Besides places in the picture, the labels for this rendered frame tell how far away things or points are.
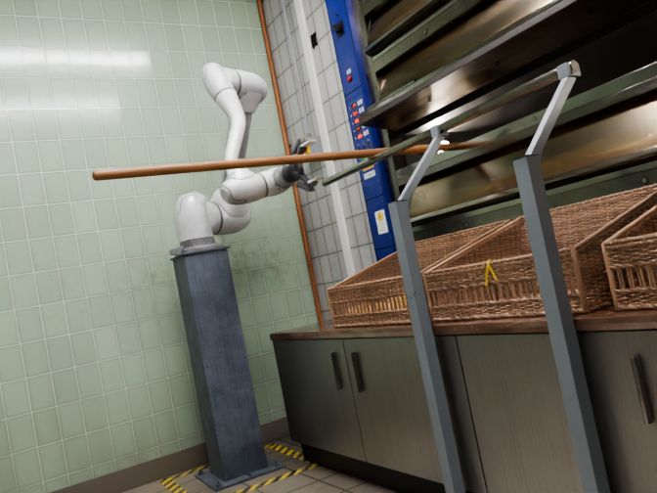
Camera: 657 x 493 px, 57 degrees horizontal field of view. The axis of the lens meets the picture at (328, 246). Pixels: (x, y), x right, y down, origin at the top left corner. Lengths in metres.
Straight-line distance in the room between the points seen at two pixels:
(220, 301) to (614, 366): 1.77
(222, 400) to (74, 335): 0.76
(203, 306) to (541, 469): 1.59
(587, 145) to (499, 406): 0.86
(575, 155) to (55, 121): 2.28
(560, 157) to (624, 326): 0.85
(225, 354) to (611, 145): 1.73
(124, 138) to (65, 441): 1.44
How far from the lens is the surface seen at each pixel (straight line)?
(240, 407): 2.77
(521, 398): 1.63
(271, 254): 3.33
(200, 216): 2.78
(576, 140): 2.09
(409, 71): 2.64
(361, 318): 2.19
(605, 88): 2.02
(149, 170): 1.89
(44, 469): 3.05
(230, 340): 2.74
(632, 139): 1.97
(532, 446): 1.66
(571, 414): 1.47
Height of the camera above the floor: 0.77
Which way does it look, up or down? 3 degrees up
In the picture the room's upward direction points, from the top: 11 degrees counter-clockwise
